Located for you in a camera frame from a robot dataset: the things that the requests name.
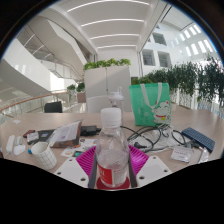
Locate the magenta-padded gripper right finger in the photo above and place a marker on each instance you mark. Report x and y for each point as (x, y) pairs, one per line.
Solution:
(153, 170)

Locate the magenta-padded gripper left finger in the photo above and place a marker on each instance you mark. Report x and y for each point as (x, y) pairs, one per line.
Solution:
(71, 170)

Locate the clear red-labelled water bottle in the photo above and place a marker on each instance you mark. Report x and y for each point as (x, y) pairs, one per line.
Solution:
(112, 150)

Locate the white grid-pattern mug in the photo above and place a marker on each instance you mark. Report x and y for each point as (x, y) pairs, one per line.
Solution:
(45, 156)

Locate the colourful sticker sheet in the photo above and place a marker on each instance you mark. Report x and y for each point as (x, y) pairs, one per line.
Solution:
(86, 144)

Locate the white flat packet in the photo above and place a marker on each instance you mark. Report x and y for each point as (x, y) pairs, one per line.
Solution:
(181, 154)

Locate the brown booklet with papers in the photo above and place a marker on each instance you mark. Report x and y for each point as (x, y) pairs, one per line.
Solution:
(66, 133)

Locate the black power adapter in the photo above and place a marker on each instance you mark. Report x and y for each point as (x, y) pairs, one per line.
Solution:
(88, 130)

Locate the black notebook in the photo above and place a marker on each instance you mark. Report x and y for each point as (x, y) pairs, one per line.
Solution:
(46, 135)

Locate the small blue-green pack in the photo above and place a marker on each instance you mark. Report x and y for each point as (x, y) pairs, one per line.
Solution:
(30, 151)

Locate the white card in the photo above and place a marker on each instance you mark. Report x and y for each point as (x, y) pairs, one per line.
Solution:
(33, 137)

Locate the clear plastic packet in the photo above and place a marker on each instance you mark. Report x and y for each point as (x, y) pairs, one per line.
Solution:
(204, 155)

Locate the white computer mouse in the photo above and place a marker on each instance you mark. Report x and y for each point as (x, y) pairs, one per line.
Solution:
(19, 150)

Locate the small red-black case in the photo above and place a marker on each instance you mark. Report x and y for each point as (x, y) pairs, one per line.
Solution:
(28, 133)

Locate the small white round device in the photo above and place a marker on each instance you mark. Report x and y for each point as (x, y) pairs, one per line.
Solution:
(19, 140)

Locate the black chair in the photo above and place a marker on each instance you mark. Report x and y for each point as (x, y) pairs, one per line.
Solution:
(53, 107)

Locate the white power strip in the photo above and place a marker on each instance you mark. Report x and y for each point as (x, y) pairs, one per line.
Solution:
(10, 143)

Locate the green cat-print tote bag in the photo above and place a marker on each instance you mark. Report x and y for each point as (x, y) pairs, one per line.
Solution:
(148, 103)

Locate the white chair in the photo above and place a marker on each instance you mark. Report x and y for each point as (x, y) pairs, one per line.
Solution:
(96, 104)

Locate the small white paper sheet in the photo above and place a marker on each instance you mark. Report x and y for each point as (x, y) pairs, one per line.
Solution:
(16, 121)

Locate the clear white-lidded sports bottle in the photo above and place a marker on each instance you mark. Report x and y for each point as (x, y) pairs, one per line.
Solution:
(116, 100)

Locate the glass railing with wooden handrail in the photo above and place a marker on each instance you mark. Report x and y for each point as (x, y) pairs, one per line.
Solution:
(30, 101)

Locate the green plants in brown planter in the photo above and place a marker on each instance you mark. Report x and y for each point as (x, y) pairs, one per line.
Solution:
(80, 89)

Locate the white cabinet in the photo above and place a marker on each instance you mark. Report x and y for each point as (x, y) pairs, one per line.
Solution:
(106, 85)

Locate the row of green hedge plants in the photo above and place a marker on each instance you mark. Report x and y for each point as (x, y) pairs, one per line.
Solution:
(193, 80)

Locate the green plants atop cabinet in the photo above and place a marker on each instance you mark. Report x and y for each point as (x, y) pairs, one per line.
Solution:
(106, 63)

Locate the ceiling strip lights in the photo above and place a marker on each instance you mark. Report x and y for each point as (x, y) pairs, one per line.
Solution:
(113, 21)

